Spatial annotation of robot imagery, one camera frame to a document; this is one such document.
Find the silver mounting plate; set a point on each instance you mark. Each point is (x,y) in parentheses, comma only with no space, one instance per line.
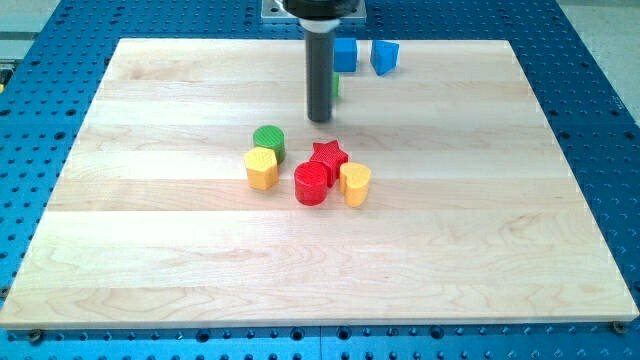
(273,11)

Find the yellow heart block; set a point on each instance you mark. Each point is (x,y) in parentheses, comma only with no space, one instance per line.
(354,183)

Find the blue cube block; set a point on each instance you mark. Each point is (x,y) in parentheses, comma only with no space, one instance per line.
(345,55)

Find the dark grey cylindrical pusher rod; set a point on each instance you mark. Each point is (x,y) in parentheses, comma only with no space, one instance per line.
(319,62)

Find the red cylinder block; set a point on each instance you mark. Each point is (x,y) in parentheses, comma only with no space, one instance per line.
(310,183)

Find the yellow pentagon block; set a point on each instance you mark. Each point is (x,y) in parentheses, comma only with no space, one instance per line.
(262,168)

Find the green cylinder block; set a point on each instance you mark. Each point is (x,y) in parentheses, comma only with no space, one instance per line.
(271,137)

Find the blue triangular block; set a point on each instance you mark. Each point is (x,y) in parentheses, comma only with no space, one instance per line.
(384,56)

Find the red star block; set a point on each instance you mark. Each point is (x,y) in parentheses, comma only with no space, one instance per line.
(332,157)

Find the light wooden board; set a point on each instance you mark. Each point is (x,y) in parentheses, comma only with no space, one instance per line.
(473,214)

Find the green star block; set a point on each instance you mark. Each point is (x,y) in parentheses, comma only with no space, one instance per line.
(335,85)

